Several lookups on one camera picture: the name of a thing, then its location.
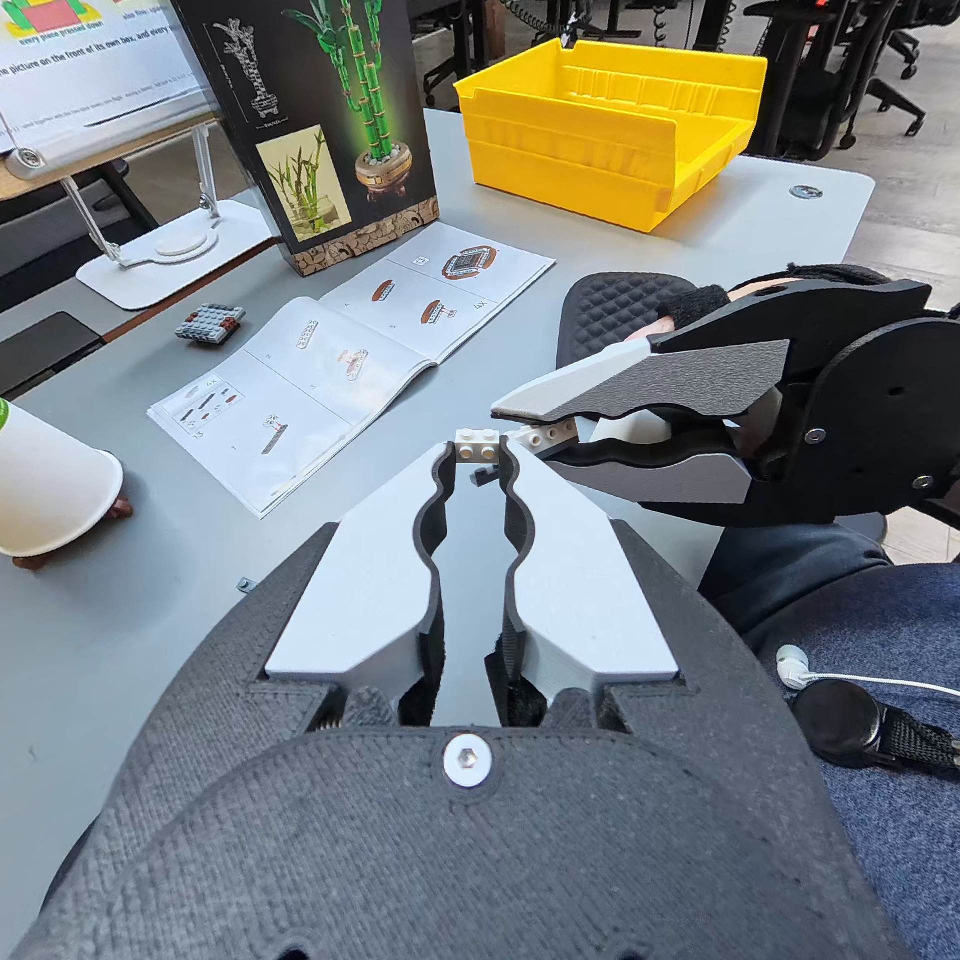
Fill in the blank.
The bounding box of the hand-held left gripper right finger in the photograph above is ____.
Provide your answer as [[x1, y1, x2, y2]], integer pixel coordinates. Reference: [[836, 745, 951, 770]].
[[501, 441, 681, 706]]

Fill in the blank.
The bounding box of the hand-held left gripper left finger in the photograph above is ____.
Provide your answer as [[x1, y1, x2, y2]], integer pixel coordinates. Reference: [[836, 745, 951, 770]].
[[264, 441, 451, 710]]

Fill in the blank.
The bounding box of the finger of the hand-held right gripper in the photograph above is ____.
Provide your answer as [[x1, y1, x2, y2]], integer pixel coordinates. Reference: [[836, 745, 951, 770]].
[[540, 438, 756, 513], [490, 339, 793, 426]]

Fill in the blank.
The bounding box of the lego instruction booklet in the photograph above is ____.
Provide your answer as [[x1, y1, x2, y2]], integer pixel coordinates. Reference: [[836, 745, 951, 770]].
[[147, 221, 558, 520]]

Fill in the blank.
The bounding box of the brown lego base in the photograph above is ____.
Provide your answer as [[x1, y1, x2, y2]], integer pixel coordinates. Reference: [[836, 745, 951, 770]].
[[11, 491, 136, 573]]

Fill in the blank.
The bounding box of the grey lego assembly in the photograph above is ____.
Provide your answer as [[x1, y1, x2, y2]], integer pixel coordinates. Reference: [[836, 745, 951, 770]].
[[174, 302, 248, 347]]

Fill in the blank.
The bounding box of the bamboo lego set box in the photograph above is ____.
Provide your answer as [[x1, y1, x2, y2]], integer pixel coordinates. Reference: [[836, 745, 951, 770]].
[[171, 0, 441, 278]]

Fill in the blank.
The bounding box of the person's right hand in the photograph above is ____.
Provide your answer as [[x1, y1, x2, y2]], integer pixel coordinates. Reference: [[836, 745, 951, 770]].
[[626, 271, 800, 346]]

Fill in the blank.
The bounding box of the black quilted armrest pad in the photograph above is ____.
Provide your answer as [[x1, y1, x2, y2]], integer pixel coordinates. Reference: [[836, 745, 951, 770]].
[[558, 271, 700, 378]]

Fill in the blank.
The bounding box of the yellow plastic bin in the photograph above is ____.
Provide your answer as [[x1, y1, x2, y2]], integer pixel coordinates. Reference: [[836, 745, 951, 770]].
[[453, 37, 771, 234]]

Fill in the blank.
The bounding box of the black badge reel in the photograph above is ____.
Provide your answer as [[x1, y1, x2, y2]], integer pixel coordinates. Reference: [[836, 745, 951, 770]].
[[792, 678, 884, 764]]

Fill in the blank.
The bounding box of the white paper cup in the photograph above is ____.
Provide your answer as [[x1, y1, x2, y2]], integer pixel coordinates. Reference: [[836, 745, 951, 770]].
[[0, 397, 126, 561]]

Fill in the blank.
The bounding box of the black office chair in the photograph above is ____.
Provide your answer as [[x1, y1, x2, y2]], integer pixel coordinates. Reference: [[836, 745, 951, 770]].
[[720, 0, 929, 162]]

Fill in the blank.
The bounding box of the person's blue shirt torso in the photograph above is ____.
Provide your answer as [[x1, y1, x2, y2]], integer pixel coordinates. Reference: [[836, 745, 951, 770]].
[[696, 521, 960, 960]]

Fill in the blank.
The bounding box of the white tablet stand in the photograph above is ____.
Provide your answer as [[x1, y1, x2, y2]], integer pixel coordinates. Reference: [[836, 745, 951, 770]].
[[60, 120, 276, 312]]

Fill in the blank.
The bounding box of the black tablet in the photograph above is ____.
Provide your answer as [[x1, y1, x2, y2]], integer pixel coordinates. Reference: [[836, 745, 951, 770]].
[[0, 311, 105, 400]]

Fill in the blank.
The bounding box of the large instruction poster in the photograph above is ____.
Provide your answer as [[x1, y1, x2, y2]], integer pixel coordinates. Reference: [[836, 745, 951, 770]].
[[0, 0, 220, 181]]

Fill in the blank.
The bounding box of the white earbud cable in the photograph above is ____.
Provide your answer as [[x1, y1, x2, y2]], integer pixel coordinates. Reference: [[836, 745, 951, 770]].
[[774, 643, 960, 700]]

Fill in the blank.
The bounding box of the black lanyard strap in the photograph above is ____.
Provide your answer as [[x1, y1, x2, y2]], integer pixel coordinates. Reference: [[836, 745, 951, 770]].
[[873, 705, 960, 779]]

